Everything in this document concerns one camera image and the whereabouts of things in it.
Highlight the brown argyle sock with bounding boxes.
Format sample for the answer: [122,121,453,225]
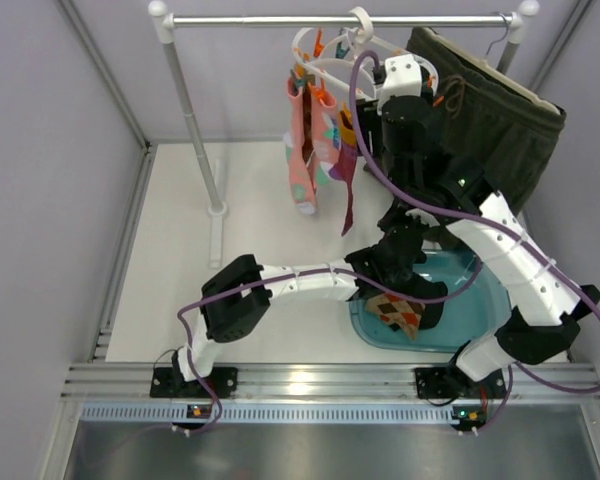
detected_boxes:
[365,294,425,340]

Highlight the maroon purple sock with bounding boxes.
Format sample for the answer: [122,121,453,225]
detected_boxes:
[332,112,364,237]

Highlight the white clip sock hanger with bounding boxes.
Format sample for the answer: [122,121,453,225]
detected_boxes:
[292,7,440,101]

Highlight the pink patterned sock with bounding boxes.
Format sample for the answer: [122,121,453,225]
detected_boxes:
[283,74,316,215]
[311,93,341,186]

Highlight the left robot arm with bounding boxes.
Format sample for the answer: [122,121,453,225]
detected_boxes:
[150,212,446,399]

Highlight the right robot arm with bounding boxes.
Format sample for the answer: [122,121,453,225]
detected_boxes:
[352,94,600,397]

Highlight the teal plastic basin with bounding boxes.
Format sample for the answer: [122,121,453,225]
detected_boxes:
[349,249,511,354]

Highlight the olive green shorts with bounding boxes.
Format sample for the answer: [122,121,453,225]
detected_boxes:
[407,27,567,215]

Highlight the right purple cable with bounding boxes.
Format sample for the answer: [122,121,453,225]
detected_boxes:
[348,49,600,436]

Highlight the purple cable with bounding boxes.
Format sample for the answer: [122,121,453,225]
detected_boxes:
[348,49,600,436]
[176,249,484,436]

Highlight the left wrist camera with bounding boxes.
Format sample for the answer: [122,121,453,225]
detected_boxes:
[405,208,439,227]

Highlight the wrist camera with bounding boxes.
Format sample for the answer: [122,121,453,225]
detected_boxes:
[375,53,422,114]
[405,208,439,227]

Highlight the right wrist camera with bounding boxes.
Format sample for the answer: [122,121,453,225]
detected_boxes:
[375,53,422,114]

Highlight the wire clothes hanger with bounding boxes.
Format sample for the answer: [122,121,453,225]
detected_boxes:
[483,15,515,68]

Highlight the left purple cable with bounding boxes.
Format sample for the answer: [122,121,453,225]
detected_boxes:
[176,249,484,436]

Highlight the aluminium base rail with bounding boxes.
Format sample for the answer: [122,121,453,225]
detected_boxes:
[58,363,600,431]

